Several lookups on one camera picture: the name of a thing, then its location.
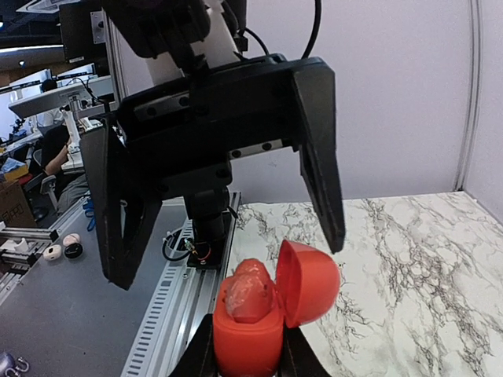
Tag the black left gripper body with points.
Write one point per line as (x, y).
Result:
(181, 136)

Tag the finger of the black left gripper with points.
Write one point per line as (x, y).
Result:
(126, 205)
(314, 85)

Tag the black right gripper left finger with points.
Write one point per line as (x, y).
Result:
(198, 360)

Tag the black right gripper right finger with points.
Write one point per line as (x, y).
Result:
(297, 357)

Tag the red earbud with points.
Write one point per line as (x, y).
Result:
(255, 271)
(249, 298)

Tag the red round charging case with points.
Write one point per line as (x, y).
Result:
(305, 287)

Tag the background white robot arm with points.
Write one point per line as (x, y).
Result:
(75, 160)

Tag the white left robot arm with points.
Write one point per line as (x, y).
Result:
(208, 212)

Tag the black earbud case on bench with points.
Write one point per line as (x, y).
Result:
(73, 251)

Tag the purple earbud case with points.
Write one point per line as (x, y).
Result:
(11, 366)

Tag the person in red cap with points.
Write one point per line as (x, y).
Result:
(69, 188)

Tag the front aluminium rail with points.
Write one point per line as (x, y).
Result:
(183, 296)

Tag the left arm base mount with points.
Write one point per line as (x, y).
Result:
(179, 246)

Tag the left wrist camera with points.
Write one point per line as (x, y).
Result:
(180, 38)

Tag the left aluminium frame post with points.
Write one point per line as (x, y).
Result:
(114, 56)

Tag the aluminium frame post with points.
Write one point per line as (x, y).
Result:
(114, 56)
(474, 91)

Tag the right aluminium frame post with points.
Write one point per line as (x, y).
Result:
(474, 91)

